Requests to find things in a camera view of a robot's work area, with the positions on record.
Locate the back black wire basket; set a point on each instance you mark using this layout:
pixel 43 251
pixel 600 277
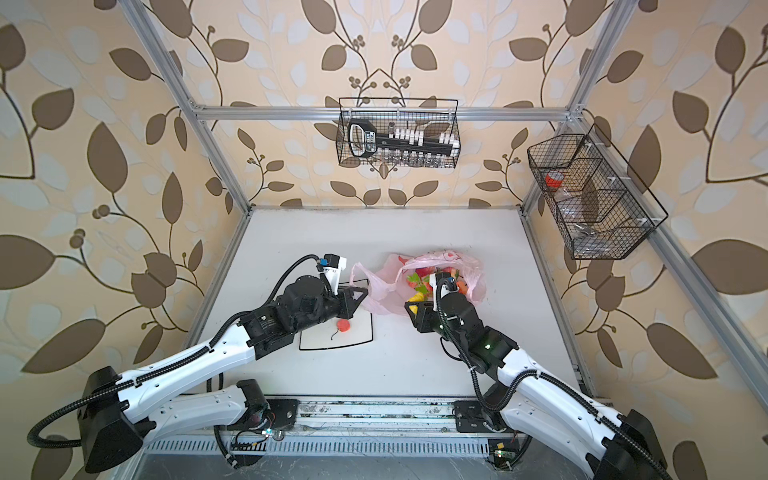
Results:
pixel 433 114

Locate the black wire basket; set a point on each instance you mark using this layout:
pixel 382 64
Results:
pixel 628 210
pixel 433 114

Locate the black test tube rack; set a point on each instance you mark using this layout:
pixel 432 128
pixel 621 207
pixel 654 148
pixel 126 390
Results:
pixel 401 144

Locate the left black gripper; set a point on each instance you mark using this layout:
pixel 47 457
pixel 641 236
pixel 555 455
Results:
pixel 349 304

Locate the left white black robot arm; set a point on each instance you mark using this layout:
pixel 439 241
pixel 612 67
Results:
pixel 119 414

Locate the clear bottle red cap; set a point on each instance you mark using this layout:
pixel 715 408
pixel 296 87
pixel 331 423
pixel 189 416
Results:
pixel 579 209

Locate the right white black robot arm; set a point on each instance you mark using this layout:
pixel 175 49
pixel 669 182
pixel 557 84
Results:
pixel 511 385

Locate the white square plate black rim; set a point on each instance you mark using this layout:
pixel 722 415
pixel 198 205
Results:
pixel 317 338

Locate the pink plastic bag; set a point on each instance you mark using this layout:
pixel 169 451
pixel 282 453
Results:
pixel 403 278

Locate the right black wire basket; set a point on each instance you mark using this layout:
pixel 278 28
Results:
pixel 628 210

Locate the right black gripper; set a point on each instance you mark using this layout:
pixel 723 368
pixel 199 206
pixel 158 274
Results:
pixel 422 319

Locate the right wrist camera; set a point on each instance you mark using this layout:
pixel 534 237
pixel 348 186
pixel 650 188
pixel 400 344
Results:
pixel 443 283

